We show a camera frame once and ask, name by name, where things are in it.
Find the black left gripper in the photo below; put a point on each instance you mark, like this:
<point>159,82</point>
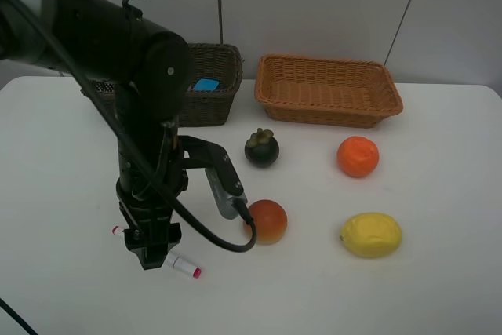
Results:
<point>150,234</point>

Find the white marker pink caps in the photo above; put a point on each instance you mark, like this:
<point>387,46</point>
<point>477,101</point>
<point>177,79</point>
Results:
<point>176,262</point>

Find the red orange peach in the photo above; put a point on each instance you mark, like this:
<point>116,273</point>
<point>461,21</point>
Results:
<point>270,220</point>

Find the dark purple mangosteen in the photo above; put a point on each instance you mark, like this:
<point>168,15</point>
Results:
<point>262,149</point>

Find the black felt whiteboard eraser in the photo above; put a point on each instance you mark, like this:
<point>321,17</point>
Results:
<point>207,85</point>

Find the yellow lemon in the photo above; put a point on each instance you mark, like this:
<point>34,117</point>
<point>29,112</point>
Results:
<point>371,235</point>

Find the orange tangerine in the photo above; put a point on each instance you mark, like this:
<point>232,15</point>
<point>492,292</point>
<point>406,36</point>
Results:
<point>357,157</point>

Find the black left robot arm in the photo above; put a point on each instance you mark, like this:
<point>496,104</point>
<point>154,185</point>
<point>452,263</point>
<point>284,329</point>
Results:
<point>150,68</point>

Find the dark brown wicker basket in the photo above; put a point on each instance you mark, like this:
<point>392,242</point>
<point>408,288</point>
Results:
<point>200,109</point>

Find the orange wicker basket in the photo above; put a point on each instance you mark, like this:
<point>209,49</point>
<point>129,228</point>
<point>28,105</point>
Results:
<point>351,93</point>

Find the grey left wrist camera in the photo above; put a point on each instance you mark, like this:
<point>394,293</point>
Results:
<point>224,201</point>

